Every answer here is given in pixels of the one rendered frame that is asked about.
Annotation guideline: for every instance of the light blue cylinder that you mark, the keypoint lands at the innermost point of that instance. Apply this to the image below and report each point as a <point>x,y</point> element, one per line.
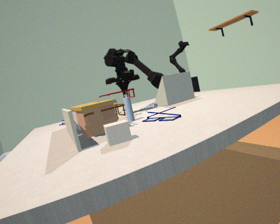
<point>128,109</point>

